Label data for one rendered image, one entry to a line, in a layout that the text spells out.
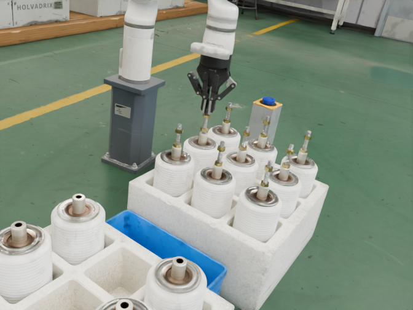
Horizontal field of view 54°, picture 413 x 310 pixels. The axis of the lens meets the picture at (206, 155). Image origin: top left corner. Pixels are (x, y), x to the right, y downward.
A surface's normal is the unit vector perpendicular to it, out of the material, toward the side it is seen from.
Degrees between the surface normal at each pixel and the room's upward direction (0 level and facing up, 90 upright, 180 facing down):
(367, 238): 0
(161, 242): 88
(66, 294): 90
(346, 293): 0
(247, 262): 90
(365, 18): 90
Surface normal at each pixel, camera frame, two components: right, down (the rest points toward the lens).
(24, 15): 0.90, 0.31
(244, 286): -0.54, 0.31
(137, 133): 0.34, 0.47
